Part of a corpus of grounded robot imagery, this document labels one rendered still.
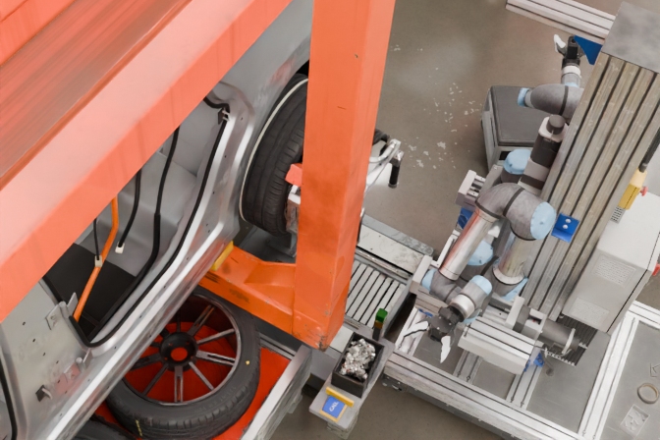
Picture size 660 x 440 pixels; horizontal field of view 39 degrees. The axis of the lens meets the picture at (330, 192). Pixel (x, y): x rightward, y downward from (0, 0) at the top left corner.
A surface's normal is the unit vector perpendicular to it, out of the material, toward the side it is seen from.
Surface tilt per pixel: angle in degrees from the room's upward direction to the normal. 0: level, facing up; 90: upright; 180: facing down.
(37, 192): 0
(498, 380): 0
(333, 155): 90
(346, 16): 90
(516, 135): 0
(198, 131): 53
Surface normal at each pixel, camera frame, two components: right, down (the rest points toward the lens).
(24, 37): 0.87, 0.43
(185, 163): -0.44, 0.44
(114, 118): 0.07, -0.59
